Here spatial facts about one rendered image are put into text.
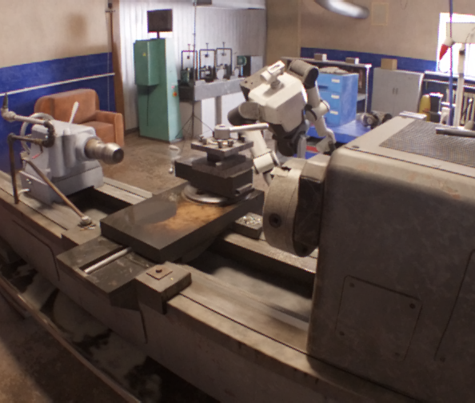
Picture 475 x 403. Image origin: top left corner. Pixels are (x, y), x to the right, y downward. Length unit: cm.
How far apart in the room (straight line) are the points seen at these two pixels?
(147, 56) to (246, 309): 475
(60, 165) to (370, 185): 134
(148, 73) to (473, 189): 516
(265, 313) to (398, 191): 56
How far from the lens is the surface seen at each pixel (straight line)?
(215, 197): 147
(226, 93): 628
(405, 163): 71
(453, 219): 68
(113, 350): 165
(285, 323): 107
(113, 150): 155
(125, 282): 117
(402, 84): 774
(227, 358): 115
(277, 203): 97
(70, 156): 173
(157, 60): 567
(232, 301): 114
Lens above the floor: 153
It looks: 24 degrees down
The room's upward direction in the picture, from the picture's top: straight up
